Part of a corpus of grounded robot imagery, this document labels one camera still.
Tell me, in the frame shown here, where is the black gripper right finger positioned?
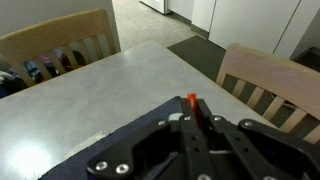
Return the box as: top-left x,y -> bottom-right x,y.
196,99 -> 320,180

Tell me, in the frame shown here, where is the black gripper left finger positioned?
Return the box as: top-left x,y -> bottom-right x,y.
86,98 -> 215,180

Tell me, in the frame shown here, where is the light wooden chair right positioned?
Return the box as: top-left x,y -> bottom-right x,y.
216,44 -> 320,133

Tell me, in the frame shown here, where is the light wooden chair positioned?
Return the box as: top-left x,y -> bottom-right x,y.
0,8 -> 119,87
216,44 -> 320,133

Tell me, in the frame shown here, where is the dark blue left placemat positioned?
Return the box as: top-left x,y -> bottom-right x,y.
38,96 -> 184,180

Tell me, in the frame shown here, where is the light wooden chair left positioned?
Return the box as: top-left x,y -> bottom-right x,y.
0,8 -> 119,87

